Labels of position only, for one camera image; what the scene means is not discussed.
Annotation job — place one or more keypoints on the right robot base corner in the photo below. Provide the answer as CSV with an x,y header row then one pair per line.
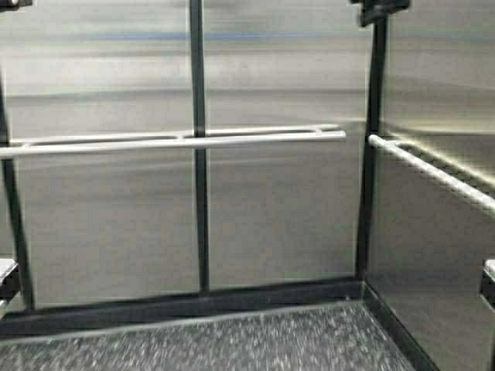
x,y
487,283

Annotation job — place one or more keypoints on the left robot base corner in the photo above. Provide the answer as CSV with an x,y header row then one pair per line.
x,y
9,281

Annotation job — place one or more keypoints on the rear elevator handrail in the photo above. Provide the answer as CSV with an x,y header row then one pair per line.
x,y
220,138

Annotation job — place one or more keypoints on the side elevator handrail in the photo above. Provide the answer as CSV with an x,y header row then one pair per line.
x,y
452,183

